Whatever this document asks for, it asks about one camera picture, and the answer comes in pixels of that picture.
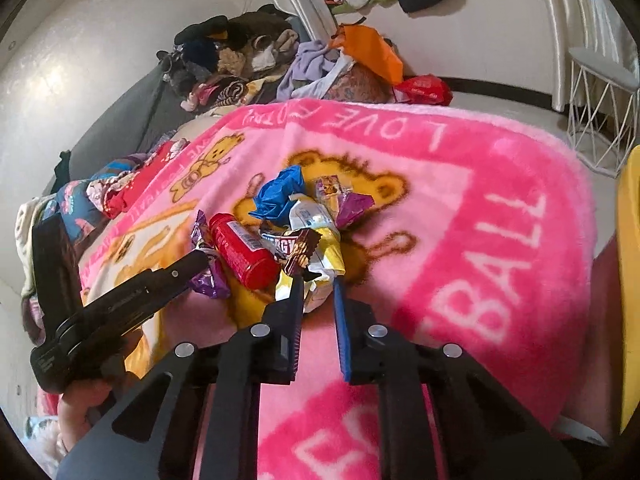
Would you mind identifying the grey sofa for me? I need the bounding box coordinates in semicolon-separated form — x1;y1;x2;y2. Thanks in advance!
52;12;311;193

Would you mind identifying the purple foil wrapper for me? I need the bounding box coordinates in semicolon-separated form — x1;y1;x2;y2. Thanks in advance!
189;210;232;300

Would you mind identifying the purple and yellow candy wrapper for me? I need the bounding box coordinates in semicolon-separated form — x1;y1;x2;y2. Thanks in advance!
315;175;376;231

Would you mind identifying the orange bag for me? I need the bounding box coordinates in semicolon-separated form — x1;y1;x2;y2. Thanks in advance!
330;24;405;86

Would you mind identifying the red cloth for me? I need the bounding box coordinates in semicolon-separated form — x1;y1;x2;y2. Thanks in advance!
102;140;188;218

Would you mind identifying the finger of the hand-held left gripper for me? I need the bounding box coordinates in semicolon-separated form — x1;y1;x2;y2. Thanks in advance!
31;215;83;333
85;249;211;333

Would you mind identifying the floral fabric basket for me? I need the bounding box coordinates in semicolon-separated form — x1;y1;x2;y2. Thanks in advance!
322;62;396;105

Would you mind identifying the cream cloth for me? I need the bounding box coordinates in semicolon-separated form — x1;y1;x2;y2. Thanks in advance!
15;195;51;301

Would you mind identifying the person's left hand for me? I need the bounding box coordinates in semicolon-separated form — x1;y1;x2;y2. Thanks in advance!
57;370;126;453

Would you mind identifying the white snack packet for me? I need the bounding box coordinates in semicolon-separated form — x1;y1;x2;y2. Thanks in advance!
289;194;335;233

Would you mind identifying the narrow cream curtain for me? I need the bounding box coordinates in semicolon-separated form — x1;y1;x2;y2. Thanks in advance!
250;0;341;46

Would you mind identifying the brown chocolate wrapper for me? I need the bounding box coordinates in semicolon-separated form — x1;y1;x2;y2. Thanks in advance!
260;227;323;278

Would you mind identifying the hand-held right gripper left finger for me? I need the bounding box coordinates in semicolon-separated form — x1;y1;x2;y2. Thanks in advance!
55;272;307;480

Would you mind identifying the lilac garment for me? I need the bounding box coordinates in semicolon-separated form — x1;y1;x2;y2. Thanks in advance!
277;40;346;101

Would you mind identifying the red plastic bottle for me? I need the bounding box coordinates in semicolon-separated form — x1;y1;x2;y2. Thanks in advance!
207;212;281;291

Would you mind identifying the blue wrapper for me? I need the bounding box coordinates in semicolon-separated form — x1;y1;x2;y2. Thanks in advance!
248;165;307;226

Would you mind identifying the floral cloth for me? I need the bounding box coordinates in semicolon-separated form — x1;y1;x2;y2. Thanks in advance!
40;157;151;241

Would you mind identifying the white wire stool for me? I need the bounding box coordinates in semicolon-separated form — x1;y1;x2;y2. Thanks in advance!
567;47;640;178

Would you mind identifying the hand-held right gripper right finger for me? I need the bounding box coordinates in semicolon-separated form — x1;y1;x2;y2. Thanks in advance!
332;277;583;480

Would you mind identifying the yellow-rimmed trash bin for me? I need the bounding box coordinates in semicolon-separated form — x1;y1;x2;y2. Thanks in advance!
615;145;640;436

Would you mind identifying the wide cream curtain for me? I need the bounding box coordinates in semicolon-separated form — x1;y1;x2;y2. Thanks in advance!
532;0;640;111

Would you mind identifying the pink bear printed blanket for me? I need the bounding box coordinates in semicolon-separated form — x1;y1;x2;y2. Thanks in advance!
75;97;601;480

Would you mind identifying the red plastic bag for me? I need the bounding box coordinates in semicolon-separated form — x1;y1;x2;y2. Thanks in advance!
395;74;453;107

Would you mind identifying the white window seat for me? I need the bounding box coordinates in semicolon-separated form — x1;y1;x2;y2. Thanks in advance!
332;0;561;96

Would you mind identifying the yellow snack bag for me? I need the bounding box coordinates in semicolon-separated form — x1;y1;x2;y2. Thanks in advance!
274;225;347;313

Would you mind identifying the pile of clothes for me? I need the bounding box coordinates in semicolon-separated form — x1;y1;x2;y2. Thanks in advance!
157;4;301;111

